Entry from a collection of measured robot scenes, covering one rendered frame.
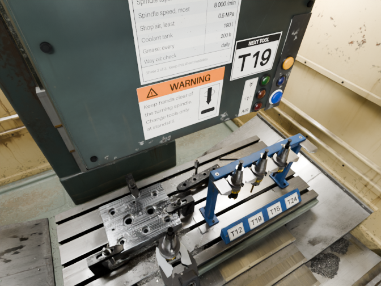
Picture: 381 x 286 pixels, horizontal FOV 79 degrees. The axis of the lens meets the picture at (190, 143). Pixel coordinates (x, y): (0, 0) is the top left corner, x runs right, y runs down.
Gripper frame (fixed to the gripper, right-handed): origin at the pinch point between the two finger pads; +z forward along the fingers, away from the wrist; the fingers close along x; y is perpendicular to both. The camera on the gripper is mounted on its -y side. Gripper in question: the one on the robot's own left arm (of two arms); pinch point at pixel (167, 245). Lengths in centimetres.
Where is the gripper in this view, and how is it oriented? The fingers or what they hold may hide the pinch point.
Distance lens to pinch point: 76.4
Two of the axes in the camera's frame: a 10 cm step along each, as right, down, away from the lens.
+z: -4.9, -6.5, 5.8
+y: -0.9, 7.0, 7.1
